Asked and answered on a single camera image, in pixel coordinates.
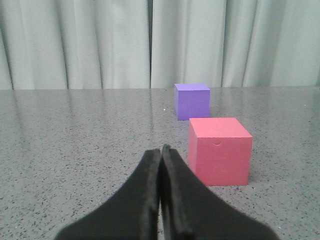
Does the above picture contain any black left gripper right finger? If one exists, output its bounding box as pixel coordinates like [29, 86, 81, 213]
[160, 144, 279, 240]

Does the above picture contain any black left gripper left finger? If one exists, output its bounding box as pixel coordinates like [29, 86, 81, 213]
[56, 149, 161, 240]

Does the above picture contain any pink foam cube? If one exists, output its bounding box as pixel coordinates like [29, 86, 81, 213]
[187, 117, 253, 186]

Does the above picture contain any purple foam cube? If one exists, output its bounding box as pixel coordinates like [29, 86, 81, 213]
[174, 83, 211, 120]

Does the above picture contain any grey curtain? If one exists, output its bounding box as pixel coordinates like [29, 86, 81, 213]
[0, 0, 320, 90]

